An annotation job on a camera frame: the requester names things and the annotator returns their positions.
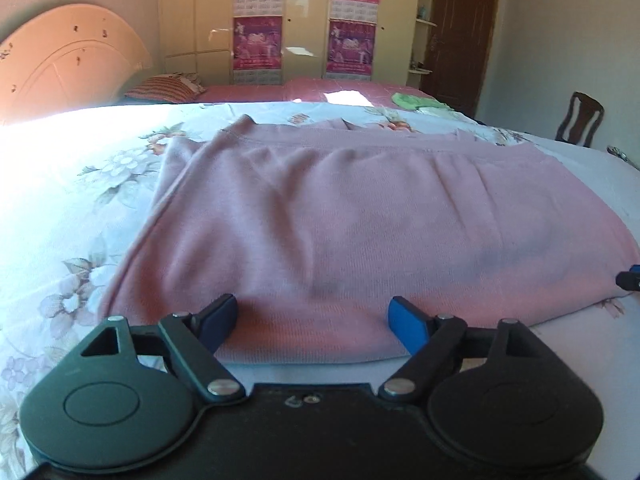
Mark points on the green cloth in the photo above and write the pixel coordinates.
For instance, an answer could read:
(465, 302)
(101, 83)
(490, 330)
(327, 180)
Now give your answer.
(410, 101)

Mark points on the floral bed sheet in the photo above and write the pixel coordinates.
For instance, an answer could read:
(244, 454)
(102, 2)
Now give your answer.
(60, 200)

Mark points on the dark wooden chair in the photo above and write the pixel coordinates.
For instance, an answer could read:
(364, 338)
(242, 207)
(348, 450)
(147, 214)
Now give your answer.
(592, 127)

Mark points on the dark brown door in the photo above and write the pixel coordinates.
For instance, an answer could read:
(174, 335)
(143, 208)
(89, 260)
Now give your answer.
(462, 35)

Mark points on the brown wooden furniture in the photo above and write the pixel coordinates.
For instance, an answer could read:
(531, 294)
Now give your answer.
(625, 156)

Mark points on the cream corner shelf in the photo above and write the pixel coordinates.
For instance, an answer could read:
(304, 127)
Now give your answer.
(422, 22)

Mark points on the peach wooden headboard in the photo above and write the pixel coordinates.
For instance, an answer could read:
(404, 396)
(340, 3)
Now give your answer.
(70, 65)

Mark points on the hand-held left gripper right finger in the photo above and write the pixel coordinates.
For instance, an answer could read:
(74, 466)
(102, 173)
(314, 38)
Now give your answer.
(407, 322)

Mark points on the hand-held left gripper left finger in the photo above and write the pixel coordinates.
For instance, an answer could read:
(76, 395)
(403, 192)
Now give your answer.
(220, 317)

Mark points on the cream wardrobe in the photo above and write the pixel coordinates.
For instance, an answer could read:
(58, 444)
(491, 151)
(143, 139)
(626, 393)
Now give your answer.
(305, 20)

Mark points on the striped pillow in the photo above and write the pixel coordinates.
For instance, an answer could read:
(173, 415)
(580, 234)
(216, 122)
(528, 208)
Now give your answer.
(160, 89)

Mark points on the pink sweater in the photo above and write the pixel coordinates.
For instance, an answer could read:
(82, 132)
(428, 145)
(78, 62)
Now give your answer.
(325, 220)

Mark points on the pink checked bed sheet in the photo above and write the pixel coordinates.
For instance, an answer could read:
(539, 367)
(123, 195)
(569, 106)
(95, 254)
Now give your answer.
(260, 92)

